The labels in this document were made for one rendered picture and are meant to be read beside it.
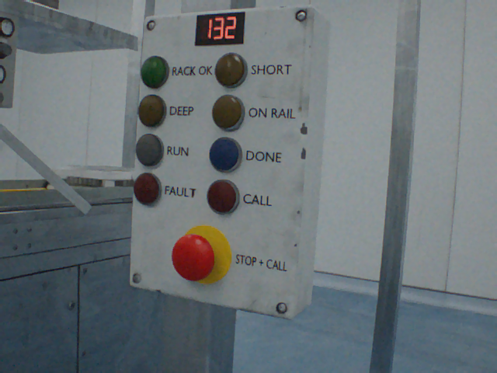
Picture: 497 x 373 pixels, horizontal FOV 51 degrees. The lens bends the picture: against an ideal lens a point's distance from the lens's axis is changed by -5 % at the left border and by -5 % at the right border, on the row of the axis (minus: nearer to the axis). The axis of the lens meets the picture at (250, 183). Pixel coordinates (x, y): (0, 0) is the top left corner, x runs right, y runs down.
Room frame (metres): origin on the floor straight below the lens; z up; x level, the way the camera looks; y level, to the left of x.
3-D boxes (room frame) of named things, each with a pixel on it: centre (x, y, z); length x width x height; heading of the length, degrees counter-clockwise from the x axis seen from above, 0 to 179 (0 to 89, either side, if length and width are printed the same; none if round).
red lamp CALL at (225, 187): (0.46, 0.02, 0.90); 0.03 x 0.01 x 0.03; 64
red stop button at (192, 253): (0.47, 0.04, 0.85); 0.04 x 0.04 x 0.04; 64
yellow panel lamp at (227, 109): (0.46, 0.02, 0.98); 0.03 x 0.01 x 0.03; 64
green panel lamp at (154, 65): (0.50, 0.10, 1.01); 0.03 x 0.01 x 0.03; 64
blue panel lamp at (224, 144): (0.46, 0.02, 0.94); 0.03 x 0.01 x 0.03; 64
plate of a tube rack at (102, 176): (1.60, 0.43, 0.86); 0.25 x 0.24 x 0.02; 64
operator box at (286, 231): (0.50, 0.02, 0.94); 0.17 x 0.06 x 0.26; 64
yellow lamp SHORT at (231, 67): (0.46, 0.02, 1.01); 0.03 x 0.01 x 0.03; 64
